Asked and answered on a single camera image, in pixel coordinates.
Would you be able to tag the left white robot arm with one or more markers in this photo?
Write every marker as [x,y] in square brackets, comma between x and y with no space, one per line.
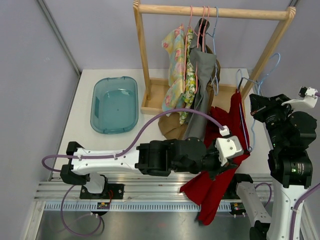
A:
[157,158]

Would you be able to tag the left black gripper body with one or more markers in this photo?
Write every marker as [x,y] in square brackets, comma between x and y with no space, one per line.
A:
[210,164]

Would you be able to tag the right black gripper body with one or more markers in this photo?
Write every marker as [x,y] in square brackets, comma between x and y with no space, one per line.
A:
[273,112]

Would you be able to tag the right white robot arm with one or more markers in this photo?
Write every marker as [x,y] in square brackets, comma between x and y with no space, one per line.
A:
[291,130]

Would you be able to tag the teal plastic basin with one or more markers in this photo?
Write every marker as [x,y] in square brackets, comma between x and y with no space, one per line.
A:
[114,107]

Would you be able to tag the tan skirt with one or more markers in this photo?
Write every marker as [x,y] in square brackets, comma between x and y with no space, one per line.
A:
[170,126]

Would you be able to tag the blue wire hanger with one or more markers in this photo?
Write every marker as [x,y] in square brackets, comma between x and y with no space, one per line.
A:
[214,80]
[239,77]

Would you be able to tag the red skirt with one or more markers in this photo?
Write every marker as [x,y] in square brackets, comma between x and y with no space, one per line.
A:
[206,191]

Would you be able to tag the wooden clothes rack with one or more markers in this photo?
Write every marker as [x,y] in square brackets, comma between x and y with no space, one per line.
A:
[156,88]

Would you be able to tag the grey skirt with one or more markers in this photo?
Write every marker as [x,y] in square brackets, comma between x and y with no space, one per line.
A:
[203,61]

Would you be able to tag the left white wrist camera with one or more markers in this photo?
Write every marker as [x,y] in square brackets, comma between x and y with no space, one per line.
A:
[228,146]

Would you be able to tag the pastel floral skirt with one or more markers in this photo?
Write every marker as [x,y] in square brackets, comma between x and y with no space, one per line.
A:
[174,44]

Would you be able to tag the lemon print skirt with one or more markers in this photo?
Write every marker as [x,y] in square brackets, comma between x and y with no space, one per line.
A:
[189,95]

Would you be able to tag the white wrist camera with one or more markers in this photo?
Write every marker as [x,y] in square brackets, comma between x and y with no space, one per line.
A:
[308,99]
[228,146]

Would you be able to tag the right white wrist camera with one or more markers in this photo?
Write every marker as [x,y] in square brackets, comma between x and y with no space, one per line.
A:
[308,99]

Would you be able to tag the aluminium rail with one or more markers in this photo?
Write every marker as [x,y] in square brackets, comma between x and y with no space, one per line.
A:
[141,193]

